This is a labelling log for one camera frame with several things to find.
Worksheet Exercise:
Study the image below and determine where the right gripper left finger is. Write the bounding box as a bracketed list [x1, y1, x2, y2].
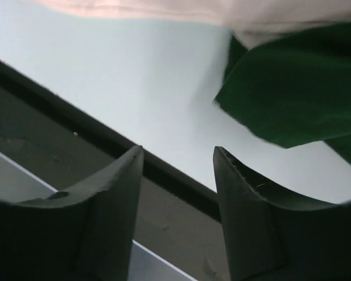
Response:
[0, 146, 143, 280]

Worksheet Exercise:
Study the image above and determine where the white green raglan t-shirt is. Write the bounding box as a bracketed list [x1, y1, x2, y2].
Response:
[44, 1, 351, 165]

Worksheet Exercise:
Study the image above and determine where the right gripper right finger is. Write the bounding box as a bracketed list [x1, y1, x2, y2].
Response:
[213, 146, 351, 280]

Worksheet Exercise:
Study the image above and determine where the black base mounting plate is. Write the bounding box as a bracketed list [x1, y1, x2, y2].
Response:
[0, 61, 228, 280]

